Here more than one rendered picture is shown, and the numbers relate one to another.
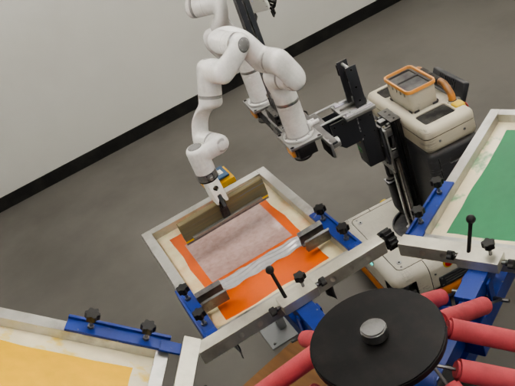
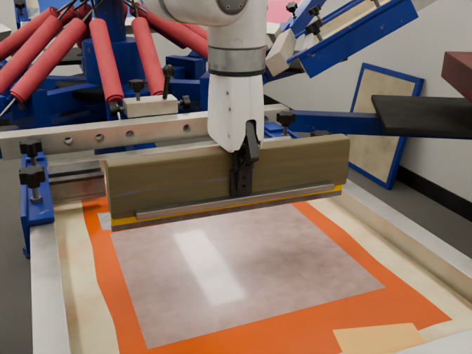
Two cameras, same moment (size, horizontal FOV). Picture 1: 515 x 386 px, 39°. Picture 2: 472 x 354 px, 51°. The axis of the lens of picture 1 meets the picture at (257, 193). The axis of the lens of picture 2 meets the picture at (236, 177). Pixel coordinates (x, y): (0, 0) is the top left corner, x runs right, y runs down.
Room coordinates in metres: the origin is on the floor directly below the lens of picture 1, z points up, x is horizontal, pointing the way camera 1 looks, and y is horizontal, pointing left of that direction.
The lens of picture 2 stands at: (2.91, 0.05, 1.37)
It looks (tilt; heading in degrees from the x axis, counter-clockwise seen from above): 23 degrees down; 172
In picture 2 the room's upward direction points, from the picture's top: straight up
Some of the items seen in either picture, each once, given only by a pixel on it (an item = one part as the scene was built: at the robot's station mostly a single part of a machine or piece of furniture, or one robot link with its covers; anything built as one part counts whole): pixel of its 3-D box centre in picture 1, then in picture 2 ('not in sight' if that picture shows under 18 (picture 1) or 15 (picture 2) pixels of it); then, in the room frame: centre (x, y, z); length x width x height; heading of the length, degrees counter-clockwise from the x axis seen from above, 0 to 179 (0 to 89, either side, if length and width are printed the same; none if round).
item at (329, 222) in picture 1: (336, 234); (37, 197); (2.02, -0.20, 0.98); 0.30 x 0.05 x 0.07; 14
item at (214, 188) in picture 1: (212, 187); (236, 102); (2.26, 0.14, 1.20); 0.10 x 0.08 x 0.11; 14
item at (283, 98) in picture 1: (282, 83); not in sight; (2.49, -0.24, 1.37); 0.13 x 0.10 x 0.16; 32
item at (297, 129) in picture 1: (296, 116); not in sight; (2.50, -0.25, 1.21); 0.16 x 0.13 x 0.15; 98
